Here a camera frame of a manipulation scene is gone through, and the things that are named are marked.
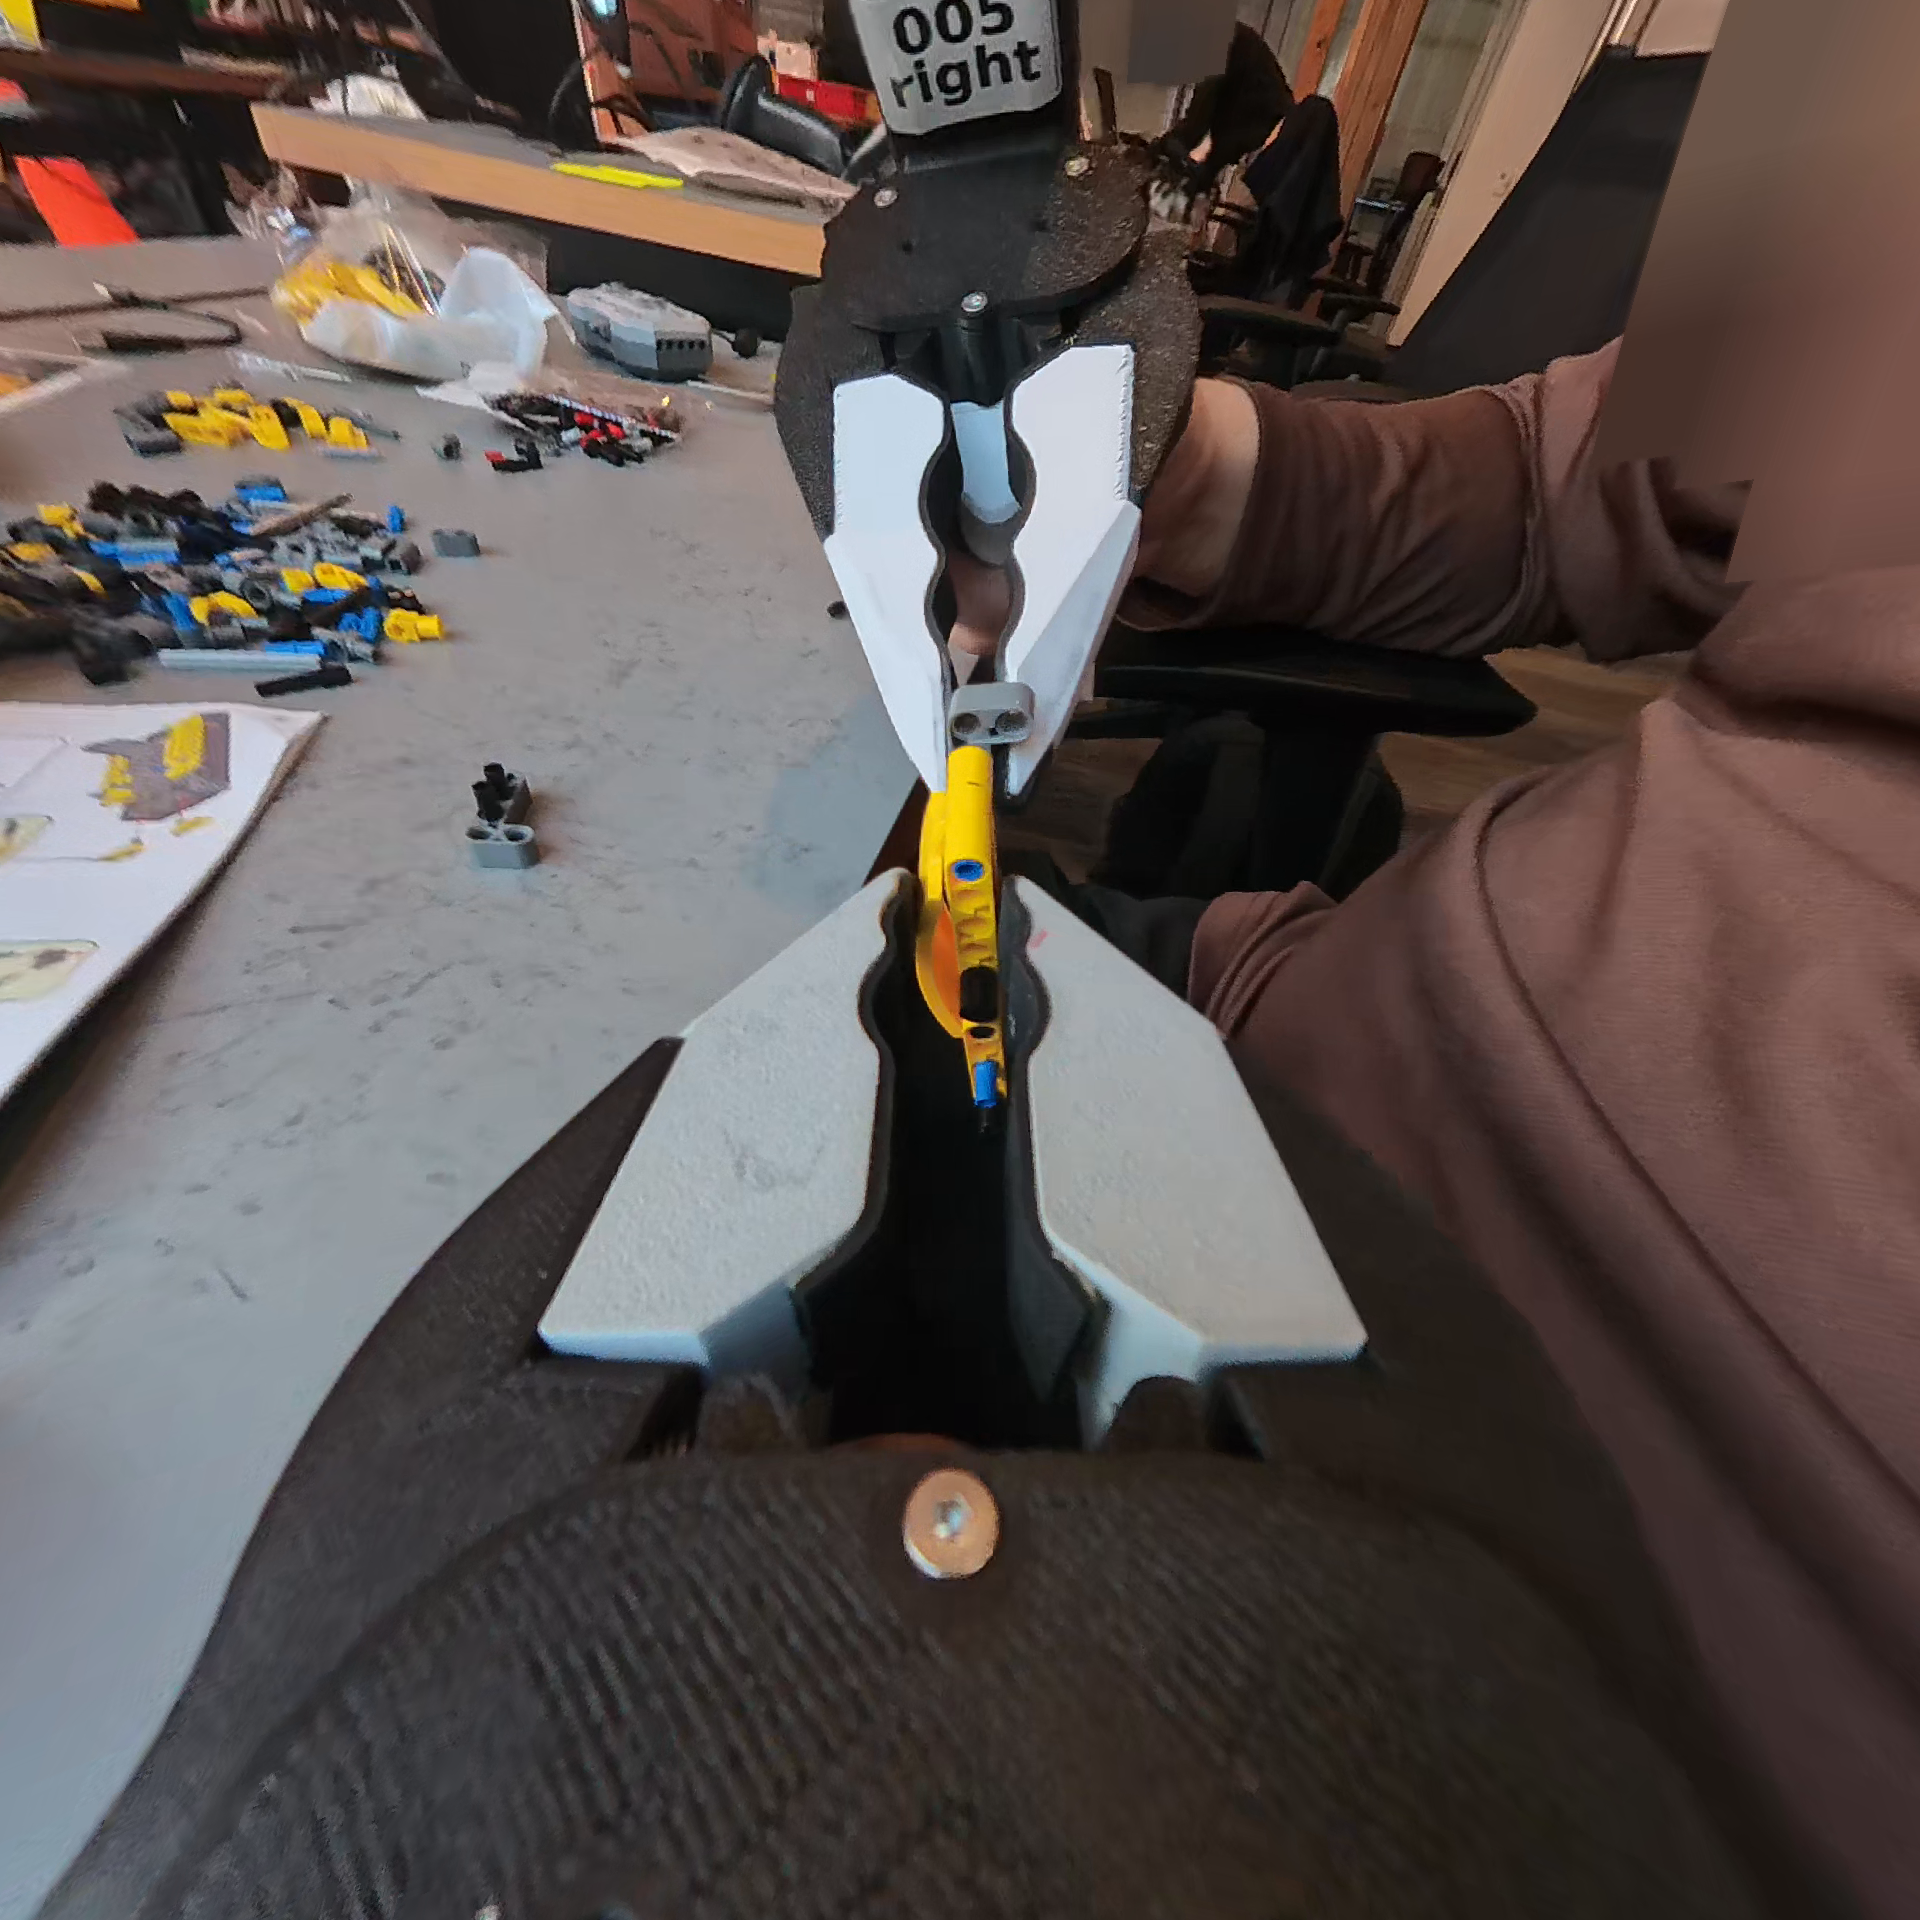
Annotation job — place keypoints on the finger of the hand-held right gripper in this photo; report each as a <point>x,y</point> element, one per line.
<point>886,557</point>
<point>1080,495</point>

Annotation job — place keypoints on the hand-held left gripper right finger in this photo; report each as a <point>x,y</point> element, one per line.
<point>1184,1186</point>

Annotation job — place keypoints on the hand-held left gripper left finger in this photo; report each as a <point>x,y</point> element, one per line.
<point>735,1186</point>

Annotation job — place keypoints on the light grey angled beam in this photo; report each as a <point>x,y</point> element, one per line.
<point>991,714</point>

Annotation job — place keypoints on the yellow beam assembly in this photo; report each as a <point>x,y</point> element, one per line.
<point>961,902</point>

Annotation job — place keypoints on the black elbow connector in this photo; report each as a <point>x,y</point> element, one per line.
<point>517,458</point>

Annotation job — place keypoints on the person's right forearm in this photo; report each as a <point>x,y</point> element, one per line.
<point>1425,510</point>

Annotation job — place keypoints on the grey desk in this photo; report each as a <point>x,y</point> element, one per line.
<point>452,974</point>

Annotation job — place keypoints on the person's right hand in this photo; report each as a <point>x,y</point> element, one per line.
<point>1201,481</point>

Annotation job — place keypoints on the black mesh chair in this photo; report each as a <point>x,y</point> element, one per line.
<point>1320,683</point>

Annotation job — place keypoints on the clear bag of red parts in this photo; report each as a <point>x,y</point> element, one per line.
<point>599,421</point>

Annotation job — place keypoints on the black office chair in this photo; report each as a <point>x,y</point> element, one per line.
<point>1307,181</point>

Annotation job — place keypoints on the grey battery hub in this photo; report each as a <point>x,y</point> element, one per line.
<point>638,331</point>

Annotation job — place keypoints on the dark grey angled beam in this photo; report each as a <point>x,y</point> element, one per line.
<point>504,853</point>

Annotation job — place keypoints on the wooden edged table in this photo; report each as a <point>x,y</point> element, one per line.
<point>525,181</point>

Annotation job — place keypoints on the yellow connector piece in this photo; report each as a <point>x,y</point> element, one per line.
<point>407,628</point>

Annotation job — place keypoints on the clear bag with yellow parts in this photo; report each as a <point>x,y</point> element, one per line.
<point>435,324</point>

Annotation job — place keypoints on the black pin piece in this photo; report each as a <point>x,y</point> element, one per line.
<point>300,683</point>

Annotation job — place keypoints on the light grey ribbed axle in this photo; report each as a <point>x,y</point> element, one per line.
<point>240,657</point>

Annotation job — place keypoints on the cluster of yellow black parts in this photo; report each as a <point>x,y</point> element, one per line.
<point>240,423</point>

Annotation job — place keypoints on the pile of mixed building pieces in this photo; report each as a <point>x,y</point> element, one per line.
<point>195,570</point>

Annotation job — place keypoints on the building instruction booklet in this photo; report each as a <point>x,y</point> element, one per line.
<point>119,839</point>

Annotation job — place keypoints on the small yellow picture leaflet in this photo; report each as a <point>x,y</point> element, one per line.
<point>30,383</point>

